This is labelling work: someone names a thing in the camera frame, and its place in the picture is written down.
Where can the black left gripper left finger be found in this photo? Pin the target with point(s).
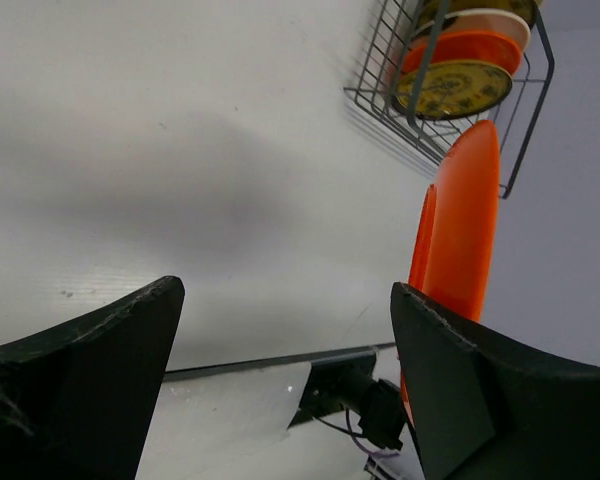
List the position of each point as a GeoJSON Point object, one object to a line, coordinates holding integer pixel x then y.
{"type": "Point", "coordinates": [77, 399]}

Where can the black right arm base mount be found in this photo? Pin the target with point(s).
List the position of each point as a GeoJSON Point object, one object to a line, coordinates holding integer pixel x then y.
{"type": "Point", "coordinates": [345, 384]}

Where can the silver tape covered panel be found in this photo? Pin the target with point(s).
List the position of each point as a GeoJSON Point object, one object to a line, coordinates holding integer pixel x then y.
{"type": "Point", "coordinates": [207, 422]}

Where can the aluminium mounting rail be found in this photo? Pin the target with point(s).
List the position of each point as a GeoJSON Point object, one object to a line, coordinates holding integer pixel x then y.
{"type": "Point", "coordinates": [320, 357]}

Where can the orange plate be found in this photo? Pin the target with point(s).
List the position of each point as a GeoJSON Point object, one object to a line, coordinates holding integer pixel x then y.
{"type": "Point", "coordinates": [454, 244]}
{"type": "Point", "coordinates": [485, 46]}

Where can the cream plate with black spot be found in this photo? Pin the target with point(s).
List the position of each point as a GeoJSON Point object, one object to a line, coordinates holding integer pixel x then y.
{"type": "Point", "coordinates": [490, 19]}

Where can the yellow patterned dark plate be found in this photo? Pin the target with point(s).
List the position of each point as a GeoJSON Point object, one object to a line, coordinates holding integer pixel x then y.
{"type": "Point", "coordinates": [453, 90]}

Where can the grey wire dish rack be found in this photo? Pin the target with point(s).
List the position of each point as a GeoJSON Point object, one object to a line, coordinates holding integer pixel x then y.
{"type": "Point", "coordinates": [398, 43]}

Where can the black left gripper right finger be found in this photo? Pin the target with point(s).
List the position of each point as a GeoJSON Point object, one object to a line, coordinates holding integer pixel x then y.
{"type": "Point", "coordinates": [486, 406]}

